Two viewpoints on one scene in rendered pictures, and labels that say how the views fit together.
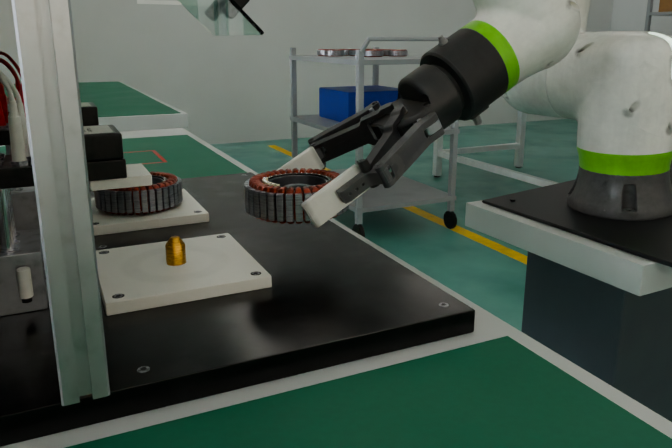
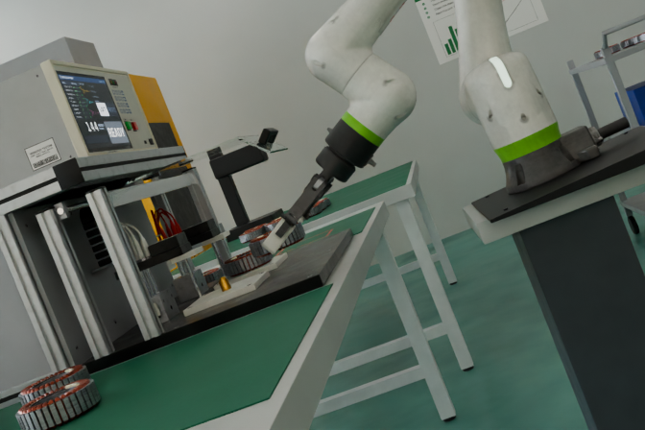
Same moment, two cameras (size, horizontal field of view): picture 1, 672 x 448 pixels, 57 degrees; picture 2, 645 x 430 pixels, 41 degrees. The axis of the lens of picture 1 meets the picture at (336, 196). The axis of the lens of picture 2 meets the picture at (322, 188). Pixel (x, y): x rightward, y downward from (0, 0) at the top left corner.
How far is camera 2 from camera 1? 122 cm
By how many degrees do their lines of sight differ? 35
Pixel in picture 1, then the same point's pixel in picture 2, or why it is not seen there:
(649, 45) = (480, 72)
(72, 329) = (141, 312)
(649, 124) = (505, 121)
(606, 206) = (511, 184)
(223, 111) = not seen: hidden behind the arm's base
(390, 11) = not seen: outside the picture
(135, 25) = (444, 87)
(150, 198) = (244, 262)
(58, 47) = (107, 218)
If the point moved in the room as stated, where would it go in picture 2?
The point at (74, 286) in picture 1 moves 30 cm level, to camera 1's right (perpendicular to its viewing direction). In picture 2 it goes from (137, 297) to (263, 253)
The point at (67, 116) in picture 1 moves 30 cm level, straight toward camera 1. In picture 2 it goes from (115, 239) to (35, 271)
